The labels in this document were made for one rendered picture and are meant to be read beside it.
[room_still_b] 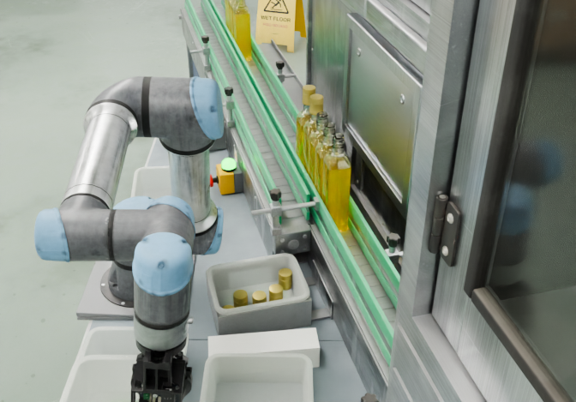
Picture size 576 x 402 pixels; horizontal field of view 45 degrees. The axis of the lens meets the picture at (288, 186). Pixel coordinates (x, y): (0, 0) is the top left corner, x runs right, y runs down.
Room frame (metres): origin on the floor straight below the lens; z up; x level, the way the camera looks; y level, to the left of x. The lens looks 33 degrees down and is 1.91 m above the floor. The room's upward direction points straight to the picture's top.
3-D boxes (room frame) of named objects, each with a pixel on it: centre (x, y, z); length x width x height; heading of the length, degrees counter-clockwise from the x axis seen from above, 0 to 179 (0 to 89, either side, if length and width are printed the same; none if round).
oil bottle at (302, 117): (1.63, -0.05, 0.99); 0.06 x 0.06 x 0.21; 15
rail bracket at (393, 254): (1.20, -0.25, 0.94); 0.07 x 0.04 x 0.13; 105
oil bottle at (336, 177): (1.41, -0.12, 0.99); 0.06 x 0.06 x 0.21; 15
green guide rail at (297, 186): (2.27, 0.17, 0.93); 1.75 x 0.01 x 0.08; 15
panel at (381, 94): (1.31, -0.28, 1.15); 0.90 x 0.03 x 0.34; 15
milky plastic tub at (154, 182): (1.68, 0.37, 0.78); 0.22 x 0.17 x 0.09; 6
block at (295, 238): (1.39, -0.01, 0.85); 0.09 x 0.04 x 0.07; 105
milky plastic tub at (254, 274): (1.24, 0.07, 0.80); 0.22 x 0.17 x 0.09; 105
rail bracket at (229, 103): (1.95, 0.21, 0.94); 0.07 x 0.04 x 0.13; 105
